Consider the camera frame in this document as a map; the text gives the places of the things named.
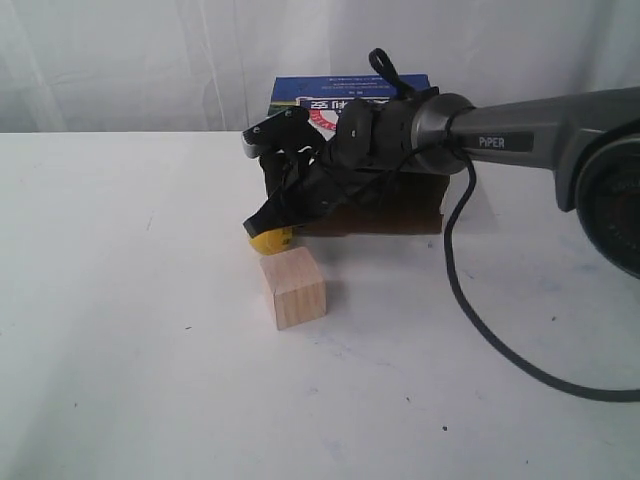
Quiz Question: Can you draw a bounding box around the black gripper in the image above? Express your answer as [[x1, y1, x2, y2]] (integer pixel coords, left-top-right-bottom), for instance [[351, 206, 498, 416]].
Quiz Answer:
[[243, 88, 440, 237]]

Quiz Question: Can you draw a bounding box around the yellow ball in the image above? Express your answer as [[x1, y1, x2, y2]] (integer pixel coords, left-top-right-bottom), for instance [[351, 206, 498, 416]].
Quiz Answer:
[[249, 227, 293, 256]]

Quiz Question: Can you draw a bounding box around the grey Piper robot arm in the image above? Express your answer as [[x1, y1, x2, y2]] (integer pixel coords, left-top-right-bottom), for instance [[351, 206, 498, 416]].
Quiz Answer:
[[243, 88, 639, 275]]

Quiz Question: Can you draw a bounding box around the light wooden cube block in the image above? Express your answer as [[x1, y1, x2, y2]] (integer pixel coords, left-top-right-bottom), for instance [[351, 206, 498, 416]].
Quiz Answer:
[[259, 247, 327, 331]]

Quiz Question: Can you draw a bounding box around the blue white cardboard box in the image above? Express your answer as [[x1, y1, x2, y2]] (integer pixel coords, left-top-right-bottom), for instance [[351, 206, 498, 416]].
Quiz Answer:
[[242, 85, 444, 237]]

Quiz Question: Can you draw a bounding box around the white backdrop cloth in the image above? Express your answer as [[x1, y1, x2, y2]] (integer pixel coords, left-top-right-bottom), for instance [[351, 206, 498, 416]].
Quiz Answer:
[[1, 1, 639, 133]]

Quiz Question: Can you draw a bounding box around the black cable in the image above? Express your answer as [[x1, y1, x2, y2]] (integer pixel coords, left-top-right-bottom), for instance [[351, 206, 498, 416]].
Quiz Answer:
[[368, 48, 640, 402]]

